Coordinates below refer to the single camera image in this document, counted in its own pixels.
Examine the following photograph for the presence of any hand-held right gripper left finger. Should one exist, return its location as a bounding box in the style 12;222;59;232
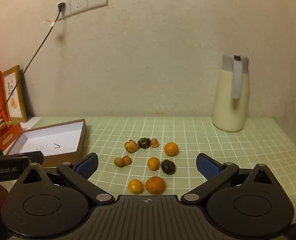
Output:
15;153;114;205

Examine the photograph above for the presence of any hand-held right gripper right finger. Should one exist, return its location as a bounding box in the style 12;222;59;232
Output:
182;153;281;204

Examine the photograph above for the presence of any white shallow cardboard box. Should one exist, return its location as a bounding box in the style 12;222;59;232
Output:
6;119;88;168

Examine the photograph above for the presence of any mandarin orange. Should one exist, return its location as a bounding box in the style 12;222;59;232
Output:
147;157;161;171
145;176;166;195
128;179;143;195
164;142;179;157

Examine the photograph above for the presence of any red open gift box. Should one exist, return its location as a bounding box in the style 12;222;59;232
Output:
0;121;23;155

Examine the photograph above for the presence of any green checked tablecloth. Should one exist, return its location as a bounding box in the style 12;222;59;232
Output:
0;116;296;227

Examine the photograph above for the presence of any wooden framed calligraphy picture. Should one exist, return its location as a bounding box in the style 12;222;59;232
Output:
1;65;28;123

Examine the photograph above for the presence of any cream thermos jug grey lid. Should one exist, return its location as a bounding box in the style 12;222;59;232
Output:
212;54;250;132

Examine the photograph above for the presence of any black power cable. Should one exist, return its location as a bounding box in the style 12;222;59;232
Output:
0;11;63;134

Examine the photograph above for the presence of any white wall socket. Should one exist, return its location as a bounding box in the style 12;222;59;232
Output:
70;0;89;15
55;0;72;22

